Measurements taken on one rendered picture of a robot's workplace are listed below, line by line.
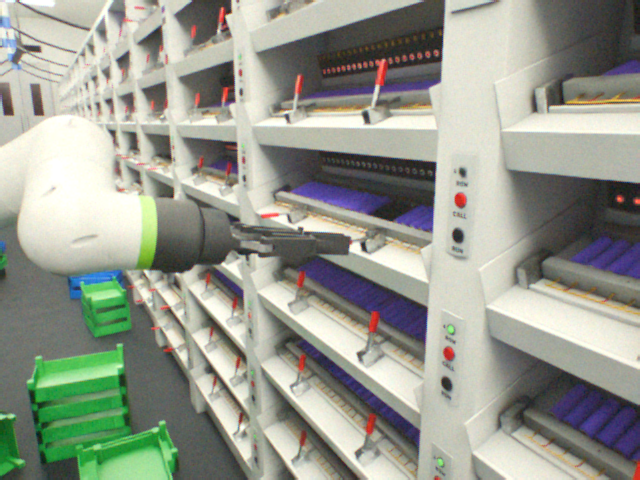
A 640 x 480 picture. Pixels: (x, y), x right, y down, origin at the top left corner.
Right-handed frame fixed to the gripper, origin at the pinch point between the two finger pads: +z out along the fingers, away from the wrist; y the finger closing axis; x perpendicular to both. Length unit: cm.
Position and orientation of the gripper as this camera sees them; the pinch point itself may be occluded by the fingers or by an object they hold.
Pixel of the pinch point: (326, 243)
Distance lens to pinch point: 73.7
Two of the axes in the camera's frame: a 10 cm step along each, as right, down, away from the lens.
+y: 5.0, 2.2, -8.4
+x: 1.5, -9.8, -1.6
